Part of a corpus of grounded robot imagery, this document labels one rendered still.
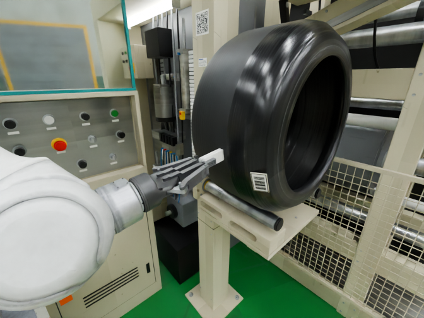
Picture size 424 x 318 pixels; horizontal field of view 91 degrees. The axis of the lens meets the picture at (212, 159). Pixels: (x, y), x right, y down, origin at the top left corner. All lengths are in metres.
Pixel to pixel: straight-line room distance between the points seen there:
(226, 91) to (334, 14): 0.63
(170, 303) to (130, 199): 1.27
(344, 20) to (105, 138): 1.07
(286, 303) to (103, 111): 1.52
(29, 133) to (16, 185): 0.81
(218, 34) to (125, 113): 0.54
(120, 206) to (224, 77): 0.38
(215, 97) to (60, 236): 0.45
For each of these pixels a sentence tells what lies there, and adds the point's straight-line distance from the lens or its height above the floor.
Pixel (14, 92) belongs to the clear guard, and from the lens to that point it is 0.98.
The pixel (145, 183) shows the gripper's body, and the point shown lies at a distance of 0.41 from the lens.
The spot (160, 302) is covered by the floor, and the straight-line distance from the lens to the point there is 1.63.
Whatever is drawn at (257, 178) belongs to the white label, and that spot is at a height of 1.10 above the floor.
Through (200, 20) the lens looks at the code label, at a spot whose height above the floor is 1.52.
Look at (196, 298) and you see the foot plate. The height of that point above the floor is 0.01.
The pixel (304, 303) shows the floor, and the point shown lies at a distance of 1.70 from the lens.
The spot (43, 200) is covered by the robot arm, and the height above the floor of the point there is 1.24.
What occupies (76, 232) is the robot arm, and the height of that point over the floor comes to 1.21.
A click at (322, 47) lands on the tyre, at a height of 1.39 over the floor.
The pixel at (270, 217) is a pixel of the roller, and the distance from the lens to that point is 0.69.
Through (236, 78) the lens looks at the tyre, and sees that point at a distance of 0.53.
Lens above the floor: 1.32
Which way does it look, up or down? 21 degrees down
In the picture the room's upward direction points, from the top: straight up
